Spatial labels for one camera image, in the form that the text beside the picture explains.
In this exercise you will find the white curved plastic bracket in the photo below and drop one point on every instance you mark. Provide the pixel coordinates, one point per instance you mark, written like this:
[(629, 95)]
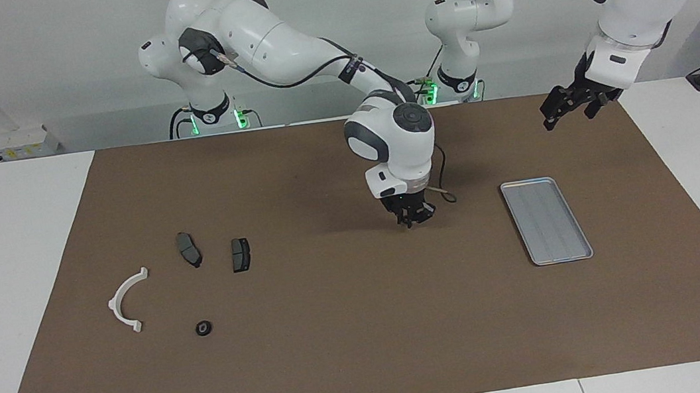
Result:
[(119, 298)]

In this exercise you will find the silver metal tray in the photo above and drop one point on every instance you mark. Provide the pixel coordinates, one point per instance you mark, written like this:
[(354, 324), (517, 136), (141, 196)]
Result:
[(546, 220)]

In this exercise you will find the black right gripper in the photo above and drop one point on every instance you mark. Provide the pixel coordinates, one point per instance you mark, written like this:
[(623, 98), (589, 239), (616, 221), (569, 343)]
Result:
[(407, 203)]

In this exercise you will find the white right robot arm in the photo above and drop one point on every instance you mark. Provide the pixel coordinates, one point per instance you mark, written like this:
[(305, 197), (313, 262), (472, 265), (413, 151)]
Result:
[(264, 40)]

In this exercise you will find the dark grey brake pad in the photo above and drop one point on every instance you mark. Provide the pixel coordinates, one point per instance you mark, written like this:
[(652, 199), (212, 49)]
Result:
[(240, 255), (188, 250)]

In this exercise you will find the brown table mat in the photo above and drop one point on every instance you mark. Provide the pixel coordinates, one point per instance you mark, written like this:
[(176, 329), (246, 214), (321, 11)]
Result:
[(340, 331)]

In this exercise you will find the black bearing gear white centre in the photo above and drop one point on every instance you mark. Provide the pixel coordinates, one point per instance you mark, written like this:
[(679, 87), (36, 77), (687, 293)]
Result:
[(204, 328)]

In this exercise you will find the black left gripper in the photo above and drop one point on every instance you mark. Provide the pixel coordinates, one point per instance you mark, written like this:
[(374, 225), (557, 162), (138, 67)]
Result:
[(590, 83)]

